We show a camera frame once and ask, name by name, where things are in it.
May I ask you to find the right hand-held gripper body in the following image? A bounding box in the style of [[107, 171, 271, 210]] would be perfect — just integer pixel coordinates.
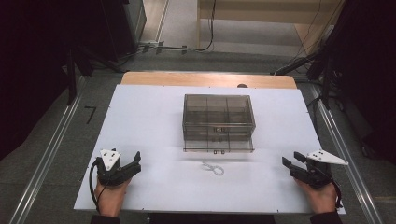
[[289, 149, 350, 190]]

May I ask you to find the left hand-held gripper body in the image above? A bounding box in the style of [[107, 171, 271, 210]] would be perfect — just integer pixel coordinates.
[[94, 148, 134, 188]]

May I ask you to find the small clear plastic piece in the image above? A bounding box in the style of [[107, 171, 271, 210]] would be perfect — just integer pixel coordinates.
[[200, 161, 225, 176]]

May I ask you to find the clear grey drawer box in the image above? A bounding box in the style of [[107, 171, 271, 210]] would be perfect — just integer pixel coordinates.
[[182, 93, 257, 155]]

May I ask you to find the person's right hand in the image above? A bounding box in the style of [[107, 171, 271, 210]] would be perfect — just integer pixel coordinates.
[[294, 177, 339, 216]]

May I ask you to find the person's left hand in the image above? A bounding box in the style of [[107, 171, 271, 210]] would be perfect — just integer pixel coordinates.
[[93, 177, 133, 218]]

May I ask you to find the white board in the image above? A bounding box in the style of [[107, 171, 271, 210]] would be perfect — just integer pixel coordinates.
[[73, 84, 347, 216]]

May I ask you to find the black stand leg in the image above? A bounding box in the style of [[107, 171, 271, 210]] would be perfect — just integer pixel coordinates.
[[270, 53, 319, 77]]

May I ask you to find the wooden table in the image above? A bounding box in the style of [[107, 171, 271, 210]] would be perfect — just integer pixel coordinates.
[[120, 71, 298, 90]]

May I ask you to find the black metal stand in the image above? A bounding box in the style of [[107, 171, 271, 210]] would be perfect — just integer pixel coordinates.
[[64, 46, 124, 105]]

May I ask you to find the dark curtain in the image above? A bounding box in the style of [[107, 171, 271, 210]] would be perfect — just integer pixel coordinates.
[[0, 0, 108, 161], [306, 0, 396, 164]]

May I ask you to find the black cabinet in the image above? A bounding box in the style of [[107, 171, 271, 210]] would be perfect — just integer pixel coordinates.
[[101, 0, 148, 61]]

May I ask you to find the light wooden furniture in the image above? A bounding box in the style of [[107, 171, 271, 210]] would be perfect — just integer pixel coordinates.
[[196, 0, 345, 50]]

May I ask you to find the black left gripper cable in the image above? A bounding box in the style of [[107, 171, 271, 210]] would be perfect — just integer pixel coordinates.
[[89, 161, 108, 215]]

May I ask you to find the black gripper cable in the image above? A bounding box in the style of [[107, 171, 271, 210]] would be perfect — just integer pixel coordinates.
[[323, 169, 344, 209], [89, 161, 108, 215]]

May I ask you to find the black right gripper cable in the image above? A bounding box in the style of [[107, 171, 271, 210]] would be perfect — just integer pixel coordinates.
[[323, 169, 344, 209]]

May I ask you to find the metal floor rail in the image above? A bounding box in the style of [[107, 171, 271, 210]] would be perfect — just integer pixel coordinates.
[[310, 83, 385, 224], [8, 75, 87, 224]]

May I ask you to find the black floor cable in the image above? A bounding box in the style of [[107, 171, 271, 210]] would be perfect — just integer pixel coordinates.
[[124, 0, 218, 60]]

